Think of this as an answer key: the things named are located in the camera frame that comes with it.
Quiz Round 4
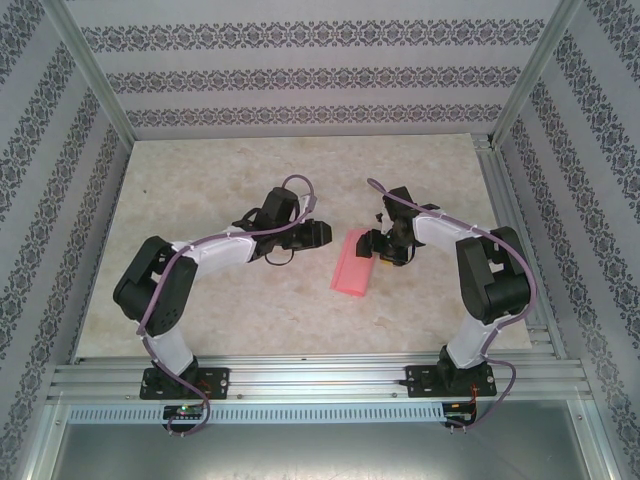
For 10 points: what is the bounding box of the pink cloth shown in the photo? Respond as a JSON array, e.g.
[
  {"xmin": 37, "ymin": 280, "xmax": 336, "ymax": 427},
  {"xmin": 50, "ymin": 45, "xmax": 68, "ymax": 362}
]
[{"xmin": 328, "ymin": 228, "xmax": 377, "ymax": 297}]

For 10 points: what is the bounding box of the grey sheet metal panel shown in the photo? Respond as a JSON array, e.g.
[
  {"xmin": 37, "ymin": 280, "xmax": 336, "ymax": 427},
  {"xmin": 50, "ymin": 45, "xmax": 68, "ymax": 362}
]
[{"xmin": 22, "ymin": 402, "xmax": 619, "ymax": 480}]

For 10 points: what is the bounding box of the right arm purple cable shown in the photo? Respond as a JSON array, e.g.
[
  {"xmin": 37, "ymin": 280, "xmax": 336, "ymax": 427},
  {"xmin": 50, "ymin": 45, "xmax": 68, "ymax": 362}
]
[{"xmin": 367, "ymin": 178, "xmax": 539, "ymax": 434}]

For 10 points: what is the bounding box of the aluminium side rail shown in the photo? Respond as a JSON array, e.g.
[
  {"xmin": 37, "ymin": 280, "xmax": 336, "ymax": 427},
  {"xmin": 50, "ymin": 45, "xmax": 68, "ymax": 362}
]
[{"xmin": 472, "ymin": 133, "xmax": 569, "ymax": 360}]

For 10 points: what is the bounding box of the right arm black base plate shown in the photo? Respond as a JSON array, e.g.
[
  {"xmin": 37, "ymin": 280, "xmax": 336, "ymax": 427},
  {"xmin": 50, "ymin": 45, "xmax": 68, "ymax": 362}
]
[{"xmin": 403, "ymin": 363, "xmax": 497, "ymax": 400}]

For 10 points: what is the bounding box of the aluminium mounting rail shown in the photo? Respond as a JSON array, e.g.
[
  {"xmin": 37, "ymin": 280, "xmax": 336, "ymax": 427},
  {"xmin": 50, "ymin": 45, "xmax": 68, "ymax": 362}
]
[{"xmin": 47, "ymin": 352, "xmax": 592, "ymax": 405}]

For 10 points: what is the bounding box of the slotted grey cable duct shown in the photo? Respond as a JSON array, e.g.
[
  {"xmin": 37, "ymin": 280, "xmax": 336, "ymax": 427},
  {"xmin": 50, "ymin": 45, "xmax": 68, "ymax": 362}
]
[{"xmin": 67, "ymin": 402, "xmax": 447, "ymax": 425}]

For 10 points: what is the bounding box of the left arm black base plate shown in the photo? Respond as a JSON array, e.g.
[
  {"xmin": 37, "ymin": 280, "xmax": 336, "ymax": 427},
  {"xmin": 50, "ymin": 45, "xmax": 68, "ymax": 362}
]
[{"xmin": 140, "ymin": 367, "xmax": 232, "ymax": 401}]

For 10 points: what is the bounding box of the aluminium frame post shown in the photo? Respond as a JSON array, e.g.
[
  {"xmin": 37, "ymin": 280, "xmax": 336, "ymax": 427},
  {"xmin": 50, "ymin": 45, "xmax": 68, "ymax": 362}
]
[
  {"xmin": 491, "ymin": 0, "xmax": 585, "ymax": 150},
  {"xmin": 47, "ymin": 0, "xmax": 137, "ymax": 146}
]

